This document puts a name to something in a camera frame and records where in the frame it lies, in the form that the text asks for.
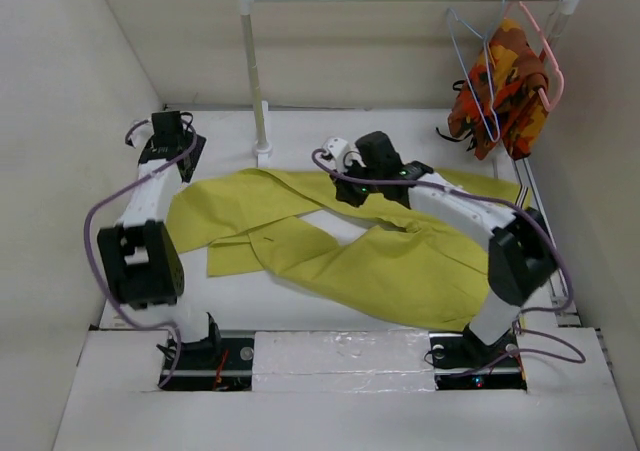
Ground yellow-green trousers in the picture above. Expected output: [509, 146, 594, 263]
[167, 165, 534, 332]

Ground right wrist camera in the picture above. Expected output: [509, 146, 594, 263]
[321, 137, 364, 173]

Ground orange camouflage garment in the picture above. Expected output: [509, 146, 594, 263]
[439, 18, 549, 160]

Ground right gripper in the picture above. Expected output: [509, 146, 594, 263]
[329, 156, 382, 207]

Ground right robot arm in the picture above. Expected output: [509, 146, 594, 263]
[320, 131, 558, 367]

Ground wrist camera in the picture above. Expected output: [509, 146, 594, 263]
[321, 137, 364, 173]
[125, 136, 140, 148]

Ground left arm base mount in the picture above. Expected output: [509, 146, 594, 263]
[158, 332, 255, 392]

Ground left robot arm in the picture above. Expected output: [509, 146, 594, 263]
[97, 111, 223, 368]

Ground pink plastic hanger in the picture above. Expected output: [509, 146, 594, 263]
[517, 1, 565, 113]

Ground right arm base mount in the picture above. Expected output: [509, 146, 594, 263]
[423, 332, 527, 391]

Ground blue wire hanger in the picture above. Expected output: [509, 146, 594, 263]
[445, 0, 507, 143]

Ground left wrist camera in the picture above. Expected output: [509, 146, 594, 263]
[125, 136, 140, 148]

